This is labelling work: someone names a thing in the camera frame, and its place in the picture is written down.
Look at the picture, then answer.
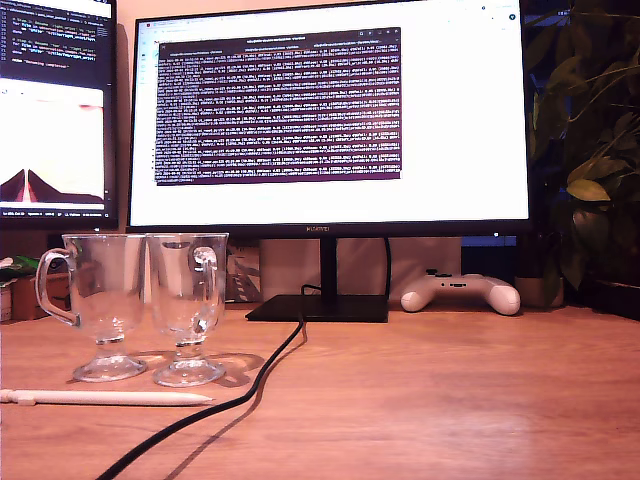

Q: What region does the beige plant pot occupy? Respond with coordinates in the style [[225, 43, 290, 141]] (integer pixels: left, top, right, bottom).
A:
[[514, 275, 565, 309]]

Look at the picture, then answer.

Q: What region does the green packet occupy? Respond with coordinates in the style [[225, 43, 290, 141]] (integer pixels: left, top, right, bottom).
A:
[[0, 255, 41, 284]]

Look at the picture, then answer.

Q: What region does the white pen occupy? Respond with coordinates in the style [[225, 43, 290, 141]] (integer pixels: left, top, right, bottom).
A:
[[0, 388, 215, 407]]

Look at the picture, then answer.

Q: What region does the leaf patterned box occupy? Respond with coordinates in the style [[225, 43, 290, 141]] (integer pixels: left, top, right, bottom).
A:
[[224, 239, 262, 304]]

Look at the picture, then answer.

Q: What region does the thick black table cable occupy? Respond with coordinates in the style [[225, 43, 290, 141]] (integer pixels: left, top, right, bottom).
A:
[[94, 283, 324, 480]]

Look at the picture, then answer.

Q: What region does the black Huawei computer monitor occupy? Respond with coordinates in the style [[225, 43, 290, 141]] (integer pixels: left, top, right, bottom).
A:
[[127, 0, 534, 324]]

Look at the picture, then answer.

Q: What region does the brown cardboard box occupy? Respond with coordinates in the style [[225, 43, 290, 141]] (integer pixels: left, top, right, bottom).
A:
[[9, 272, 71, 321]]

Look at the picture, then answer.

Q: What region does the green leafy houseplant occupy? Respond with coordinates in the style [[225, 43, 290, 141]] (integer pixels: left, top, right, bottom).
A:
[[524, 0, 640, 301]]

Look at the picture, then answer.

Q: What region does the black monitor with code window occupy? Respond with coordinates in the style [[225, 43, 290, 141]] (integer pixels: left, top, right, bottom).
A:
[[0, 0, 121, 232]]

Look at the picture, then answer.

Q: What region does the thin black monitor cable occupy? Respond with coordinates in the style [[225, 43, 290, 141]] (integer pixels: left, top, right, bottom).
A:
[[382, 237, 394, 297]]

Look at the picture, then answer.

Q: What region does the white game controller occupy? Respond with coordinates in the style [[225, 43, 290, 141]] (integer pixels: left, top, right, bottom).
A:
[[399, 268, 522, 316]]

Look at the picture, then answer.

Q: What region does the small footed glass cup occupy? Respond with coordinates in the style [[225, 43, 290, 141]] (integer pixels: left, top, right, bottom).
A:
[[34, 233, 149, 384], [144, 232, 231, 389]]

